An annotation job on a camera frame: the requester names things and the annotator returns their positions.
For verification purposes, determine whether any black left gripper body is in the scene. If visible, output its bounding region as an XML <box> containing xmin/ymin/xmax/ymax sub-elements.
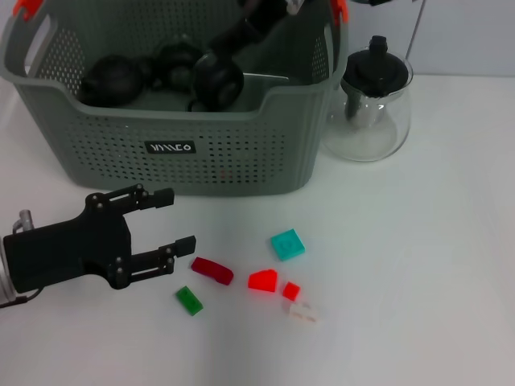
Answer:
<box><xmin>2</xmin><ymin>191</ymin><xmax>134</xmax><ymax>294</ymax></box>

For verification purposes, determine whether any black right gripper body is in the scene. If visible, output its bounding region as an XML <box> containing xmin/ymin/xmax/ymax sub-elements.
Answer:
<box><xmin>237</xmin><ymin>0</ymin><xmax>307</xmax><ymax>45</ymax></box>

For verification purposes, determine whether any glass teacup with black sleeve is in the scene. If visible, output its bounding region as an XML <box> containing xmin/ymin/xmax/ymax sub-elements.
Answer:
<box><xmin>150</xmin><ymin>34</ymin><xmax>204</xmax><ymax>96</ymax></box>
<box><xmin>185</xmin><ymin>54</ymin><xmax>245</xmax><ymax>113</ymax></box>

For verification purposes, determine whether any grey-green perforated storage bin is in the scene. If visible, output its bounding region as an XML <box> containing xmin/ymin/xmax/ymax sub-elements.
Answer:
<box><xmin>0</xmin><ymin>0</ymin><xmax>348</xmax><ymax>197</ymax></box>

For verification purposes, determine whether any dark red curved brick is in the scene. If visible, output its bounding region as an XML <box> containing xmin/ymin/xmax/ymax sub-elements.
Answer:
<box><xmin>190</xmin><ymin>257</ymin><xmax>234</xmax><ymax>286</ymax></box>

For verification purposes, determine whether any green two-stud brick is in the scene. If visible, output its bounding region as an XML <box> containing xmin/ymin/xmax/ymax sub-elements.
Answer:
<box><xmin>175</xmin><ymin>285</ymin><xmax>204</xmax><ymax>318</ymax></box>

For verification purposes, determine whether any bright red slope brick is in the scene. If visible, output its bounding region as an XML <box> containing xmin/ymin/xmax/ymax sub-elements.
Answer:
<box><xmin>247</xmin><ymin>269</ymin><xmax>278</xmax><ymax>293</ymax></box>

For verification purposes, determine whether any teal square plate brick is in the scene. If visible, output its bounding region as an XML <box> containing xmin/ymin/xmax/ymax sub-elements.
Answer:
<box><xmin>269</xmin><ymin>228</ymin><xmax>306</xmax><ymax>262</ymax></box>

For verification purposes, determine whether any dark clay teapot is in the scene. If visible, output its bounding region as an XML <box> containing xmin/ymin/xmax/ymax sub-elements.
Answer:
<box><xmin>78</xmin><ymin>54</ymin><xmax>153</xmax><ymax>109</ymax></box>

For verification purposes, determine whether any glass teapot with black lid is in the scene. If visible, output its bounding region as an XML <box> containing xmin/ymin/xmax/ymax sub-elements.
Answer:
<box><xmin>317</xmin><ymin>35</ymin><xmax>414</xmax><ymax>163</ymax></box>

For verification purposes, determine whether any long white brick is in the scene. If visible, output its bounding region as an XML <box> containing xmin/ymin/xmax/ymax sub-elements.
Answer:
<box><xmin>287</xmin><ymin>302</ymin><xmax>323</xmax><ymax>325</ymax></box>

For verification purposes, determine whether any left gripper silver cable plug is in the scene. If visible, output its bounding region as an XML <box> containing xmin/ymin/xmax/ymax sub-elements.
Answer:
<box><xmin>10</xmin><ymin>208</ymin><xmax>33</xmax><ymax>234</ymax></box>

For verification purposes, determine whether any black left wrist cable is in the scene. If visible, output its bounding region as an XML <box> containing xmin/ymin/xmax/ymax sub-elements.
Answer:
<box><xmin>0</xmin><ymin>289</ymin><xmax>41</xmax><ymax>307</ymax></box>

